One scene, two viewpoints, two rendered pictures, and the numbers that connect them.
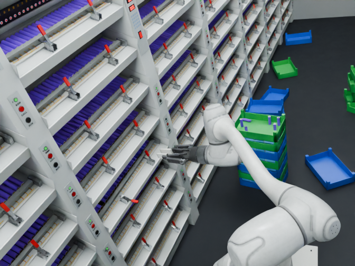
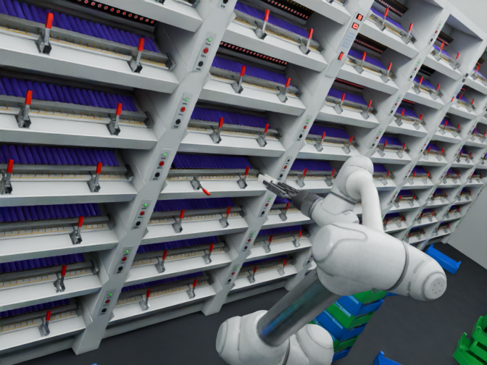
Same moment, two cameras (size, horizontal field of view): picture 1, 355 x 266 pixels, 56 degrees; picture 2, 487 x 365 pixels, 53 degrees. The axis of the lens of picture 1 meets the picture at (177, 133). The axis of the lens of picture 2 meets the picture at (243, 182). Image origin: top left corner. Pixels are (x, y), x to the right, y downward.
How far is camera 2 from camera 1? 0.70 m
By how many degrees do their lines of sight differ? 16
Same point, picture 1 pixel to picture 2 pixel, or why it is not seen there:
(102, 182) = (201, 139)
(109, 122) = (255, 94)
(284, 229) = (391, 247)
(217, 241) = not seen: hidden behind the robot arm
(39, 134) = (217, 22)
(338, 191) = not seen: outside the picture
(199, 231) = (206, 325)
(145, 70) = (316, 91)
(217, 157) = (329, 210)
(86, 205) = (177, 136)
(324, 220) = (434, 269)
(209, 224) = not seen: hidden behind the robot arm
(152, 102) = (294, 129)
